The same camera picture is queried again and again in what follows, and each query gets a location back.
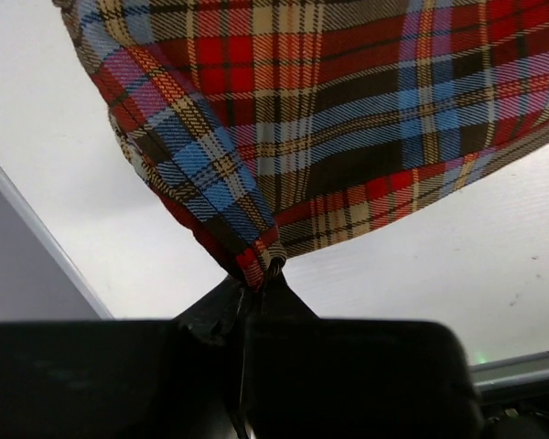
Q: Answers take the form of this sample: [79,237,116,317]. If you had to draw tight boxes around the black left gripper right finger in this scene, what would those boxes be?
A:
[240,277,483,438]

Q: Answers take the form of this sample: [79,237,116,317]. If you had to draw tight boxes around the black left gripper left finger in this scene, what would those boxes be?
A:
[0,279,247,438]

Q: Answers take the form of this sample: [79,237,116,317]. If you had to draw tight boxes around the red plaid long sleeve shirt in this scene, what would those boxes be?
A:
[57,1,549,289]

